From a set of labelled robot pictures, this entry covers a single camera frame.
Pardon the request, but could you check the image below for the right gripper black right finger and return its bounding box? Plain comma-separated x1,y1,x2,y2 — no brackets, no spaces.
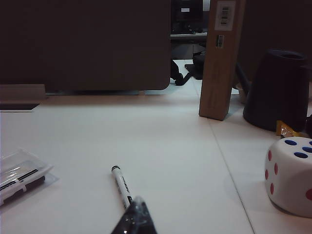
138,196,158,234

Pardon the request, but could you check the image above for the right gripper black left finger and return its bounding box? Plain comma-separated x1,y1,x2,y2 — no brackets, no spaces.
111,196,140,234

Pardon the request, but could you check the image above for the white marker with black cap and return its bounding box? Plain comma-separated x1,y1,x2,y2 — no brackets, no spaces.
111,165,135,212
0,175,46,206
0,168,39,190

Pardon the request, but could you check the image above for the clear plastic packaging box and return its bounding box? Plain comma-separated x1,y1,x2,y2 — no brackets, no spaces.
0,147,60,208

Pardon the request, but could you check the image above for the tall brown cardboard box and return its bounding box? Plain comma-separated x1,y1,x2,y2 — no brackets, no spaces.
198,0,247,121

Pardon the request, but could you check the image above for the large white foam die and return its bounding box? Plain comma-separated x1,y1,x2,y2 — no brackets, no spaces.
265,137,312,218

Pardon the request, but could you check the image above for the flat black plate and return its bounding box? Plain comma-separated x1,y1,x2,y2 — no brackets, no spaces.
0,103,40,113

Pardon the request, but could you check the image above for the yellow snack wrapper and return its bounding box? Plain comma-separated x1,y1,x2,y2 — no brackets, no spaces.
276,120,304,138

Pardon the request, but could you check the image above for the wide brown desk partition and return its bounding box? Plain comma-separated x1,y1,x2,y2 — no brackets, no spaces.
0,0,172,92

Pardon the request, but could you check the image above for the black computer monitor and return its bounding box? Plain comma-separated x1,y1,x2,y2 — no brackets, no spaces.
171,0,205,33

